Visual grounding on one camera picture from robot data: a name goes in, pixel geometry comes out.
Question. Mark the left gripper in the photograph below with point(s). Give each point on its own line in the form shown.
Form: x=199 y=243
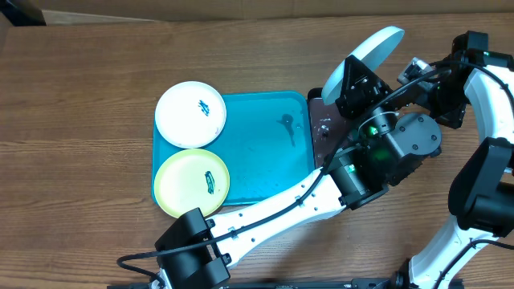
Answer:
x=364 y=90

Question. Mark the light blue plate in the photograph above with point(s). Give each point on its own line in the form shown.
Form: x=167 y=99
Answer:
x=372 y=52

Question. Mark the white plate with stain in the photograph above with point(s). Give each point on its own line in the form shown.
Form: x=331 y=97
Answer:
x=190 y=114

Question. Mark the yellow plate with stain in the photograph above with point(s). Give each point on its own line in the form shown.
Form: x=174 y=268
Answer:
x=190 y=179

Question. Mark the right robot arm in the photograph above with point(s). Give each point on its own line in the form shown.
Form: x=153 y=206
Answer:
x=479 y=201

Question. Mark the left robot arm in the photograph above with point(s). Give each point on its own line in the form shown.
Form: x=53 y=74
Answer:
x=377 y=150

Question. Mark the black water tray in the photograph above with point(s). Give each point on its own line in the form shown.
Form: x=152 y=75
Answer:
x=326 y=124

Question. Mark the teal plastic serving tray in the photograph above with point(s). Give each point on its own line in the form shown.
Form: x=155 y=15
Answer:
x=265 y=144

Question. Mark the dark object top left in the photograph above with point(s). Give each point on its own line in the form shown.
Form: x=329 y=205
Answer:
x=22 y=13

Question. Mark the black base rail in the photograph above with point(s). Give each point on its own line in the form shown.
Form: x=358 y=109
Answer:
x=364 y=283

